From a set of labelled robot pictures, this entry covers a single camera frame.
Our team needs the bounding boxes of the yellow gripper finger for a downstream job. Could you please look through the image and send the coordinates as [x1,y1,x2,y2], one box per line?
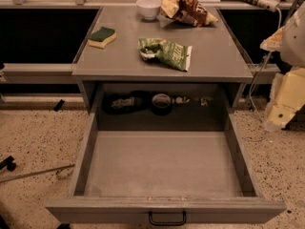
[260,27,284,52]
[263,67,305,132]

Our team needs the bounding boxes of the green jalapeno chip bag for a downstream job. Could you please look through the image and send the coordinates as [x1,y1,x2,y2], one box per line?
[138,38,193,72]

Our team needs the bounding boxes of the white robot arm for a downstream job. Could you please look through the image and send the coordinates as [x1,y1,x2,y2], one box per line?
[260,2,305,132]

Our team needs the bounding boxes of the brown yellow chip bag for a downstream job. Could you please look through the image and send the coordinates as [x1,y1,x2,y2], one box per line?
[160,0,218,28]

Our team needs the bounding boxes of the grey drawer cabinet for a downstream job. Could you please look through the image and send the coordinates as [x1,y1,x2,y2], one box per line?
[72,5,253,109]

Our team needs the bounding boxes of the open grey top drawer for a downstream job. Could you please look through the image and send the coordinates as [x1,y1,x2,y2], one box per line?
[45,81,288,225]

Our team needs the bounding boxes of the black bag inside cabinet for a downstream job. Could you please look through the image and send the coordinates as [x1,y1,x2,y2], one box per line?
[102,91,151,115]

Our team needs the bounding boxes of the black tape roll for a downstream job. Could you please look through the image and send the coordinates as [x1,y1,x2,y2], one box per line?
[151,94,173,115]

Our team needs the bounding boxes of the white bowl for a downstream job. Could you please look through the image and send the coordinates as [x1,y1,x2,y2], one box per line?
[136,0,161,20]

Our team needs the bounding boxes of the green yellow sponge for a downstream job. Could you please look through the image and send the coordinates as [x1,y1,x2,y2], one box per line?
[88,27,116,49]

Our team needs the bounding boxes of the thin metal rod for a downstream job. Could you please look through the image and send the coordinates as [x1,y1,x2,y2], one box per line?
[0,164,75,183]

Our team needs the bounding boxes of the black caster wheel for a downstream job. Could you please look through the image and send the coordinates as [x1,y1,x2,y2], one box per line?
[0,156,16,171]

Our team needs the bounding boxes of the black drawer handle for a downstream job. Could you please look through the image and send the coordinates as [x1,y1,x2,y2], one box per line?
[149,212,187,226]

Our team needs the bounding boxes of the grey horizontal rail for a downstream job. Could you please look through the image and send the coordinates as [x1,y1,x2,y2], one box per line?
[1,63,75,84]

